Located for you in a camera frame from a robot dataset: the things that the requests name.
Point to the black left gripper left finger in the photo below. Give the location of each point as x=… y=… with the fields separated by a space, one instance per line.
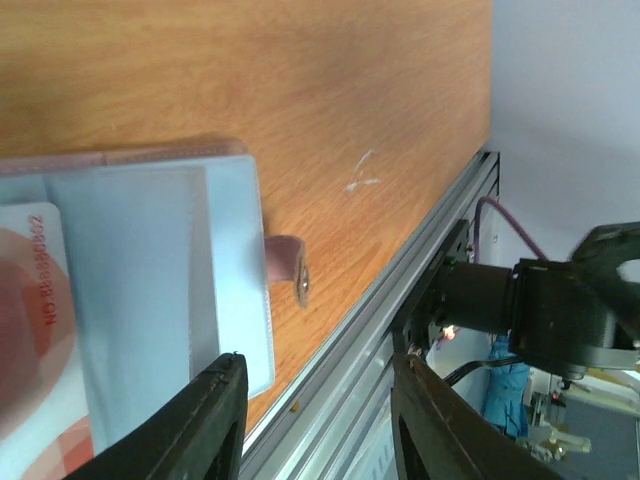
x=198 y=434

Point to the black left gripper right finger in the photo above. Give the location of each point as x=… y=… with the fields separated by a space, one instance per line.
x=438 y=435

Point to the aluminium front rail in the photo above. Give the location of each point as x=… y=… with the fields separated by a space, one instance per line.
x=334 y=421

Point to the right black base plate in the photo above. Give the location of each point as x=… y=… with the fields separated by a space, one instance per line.
x=419 y=323

